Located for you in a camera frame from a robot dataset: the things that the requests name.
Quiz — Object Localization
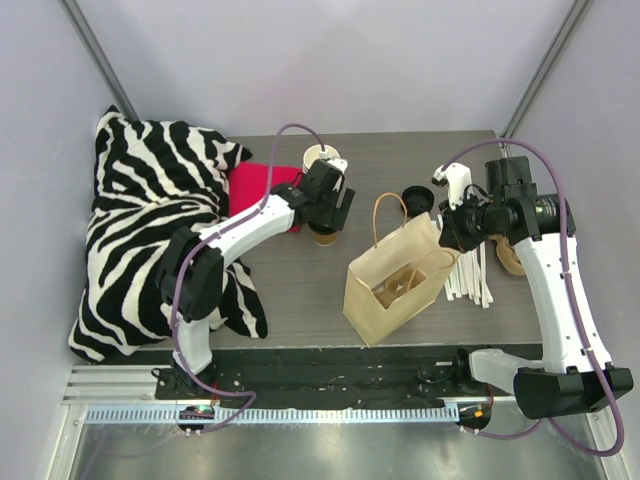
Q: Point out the brown paper coffee cup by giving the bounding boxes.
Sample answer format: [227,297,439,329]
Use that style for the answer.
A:
[312,229,337,246]

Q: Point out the brown paper bag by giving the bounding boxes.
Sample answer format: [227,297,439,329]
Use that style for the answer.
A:
[343,202,460,347]

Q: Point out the brown pulp cup carrier single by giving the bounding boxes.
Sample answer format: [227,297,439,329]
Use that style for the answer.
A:
[373,266,425,309]

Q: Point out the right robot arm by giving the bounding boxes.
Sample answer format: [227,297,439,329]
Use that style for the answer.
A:
[432,156,634,420]

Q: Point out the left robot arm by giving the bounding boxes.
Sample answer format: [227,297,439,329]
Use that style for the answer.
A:
[156,158,355,399]

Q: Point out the brown pulp cup carrier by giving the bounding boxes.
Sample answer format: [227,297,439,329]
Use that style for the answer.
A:
[489,235,525,276]

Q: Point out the white wrapped straw bundle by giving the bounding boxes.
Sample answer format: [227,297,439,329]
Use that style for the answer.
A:
[445,243,493,309]

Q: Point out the black spare cup lid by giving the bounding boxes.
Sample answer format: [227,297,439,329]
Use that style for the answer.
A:
[401,185,435,218]

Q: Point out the stack of brown paper cups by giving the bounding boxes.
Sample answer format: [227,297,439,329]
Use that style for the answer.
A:
[303,144,340,173]

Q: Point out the pink folded cloth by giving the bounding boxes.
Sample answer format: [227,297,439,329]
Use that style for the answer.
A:
[229,162,303,217]

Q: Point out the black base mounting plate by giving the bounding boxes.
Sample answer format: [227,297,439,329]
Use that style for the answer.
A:
[151,346,507,410]

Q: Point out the zebra print pillow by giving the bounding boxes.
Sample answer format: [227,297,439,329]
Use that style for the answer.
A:
[68,106,252,364]

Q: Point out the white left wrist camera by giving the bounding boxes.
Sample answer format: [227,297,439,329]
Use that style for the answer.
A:
[326,157,348,175]

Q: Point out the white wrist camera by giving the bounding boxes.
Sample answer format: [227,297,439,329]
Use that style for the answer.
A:
[432,162,472,214]
[326,157,348,175]

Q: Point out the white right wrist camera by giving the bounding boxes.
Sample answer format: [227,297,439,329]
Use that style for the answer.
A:
[432,162,472,214]

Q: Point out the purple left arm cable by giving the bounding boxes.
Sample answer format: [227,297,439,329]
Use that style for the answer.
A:
[169,123,331,459]

